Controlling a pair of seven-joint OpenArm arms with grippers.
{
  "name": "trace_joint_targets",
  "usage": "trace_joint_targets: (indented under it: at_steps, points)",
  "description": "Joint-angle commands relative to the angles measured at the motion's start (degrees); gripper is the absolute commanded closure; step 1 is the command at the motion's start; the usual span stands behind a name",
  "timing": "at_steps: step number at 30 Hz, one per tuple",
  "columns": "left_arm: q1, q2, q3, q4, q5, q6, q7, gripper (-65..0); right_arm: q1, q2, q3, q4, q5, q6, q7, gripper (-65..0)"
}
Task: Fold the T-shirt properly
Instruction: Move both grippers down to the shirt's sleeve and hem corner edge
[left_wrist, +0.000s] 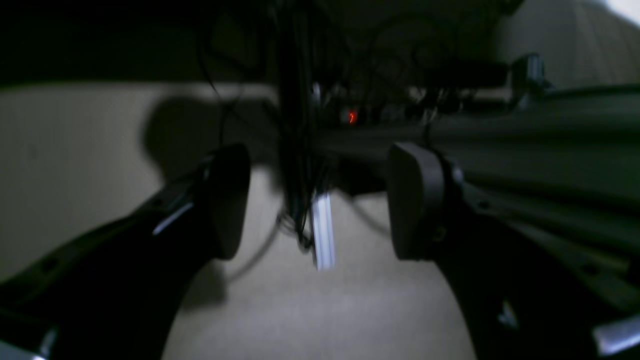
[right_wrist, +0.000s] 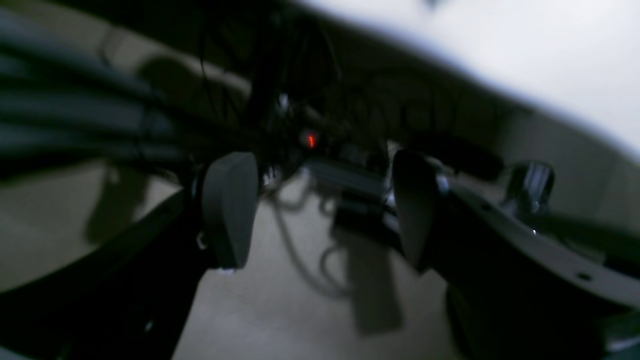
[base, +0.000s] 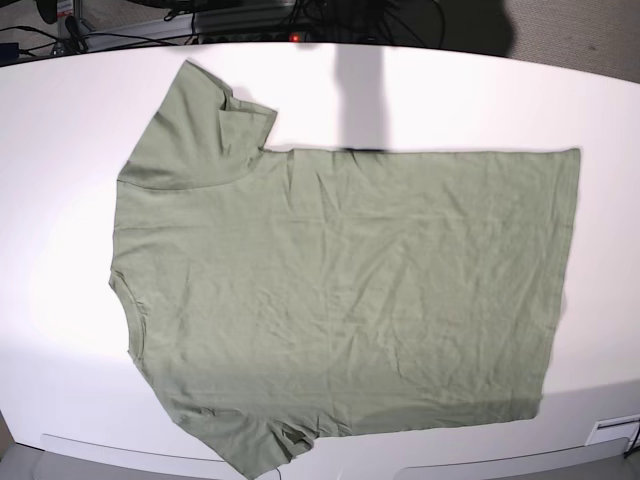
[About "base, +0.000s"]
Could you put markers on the green T-shirt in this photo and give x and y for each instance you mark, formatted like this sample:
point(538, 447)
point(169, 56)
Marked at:
point(274, 298)

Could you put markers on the black power strip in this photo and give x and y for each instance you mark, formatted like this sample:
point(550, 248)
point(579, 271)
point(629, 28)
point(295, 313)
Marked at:
point(255, 36)

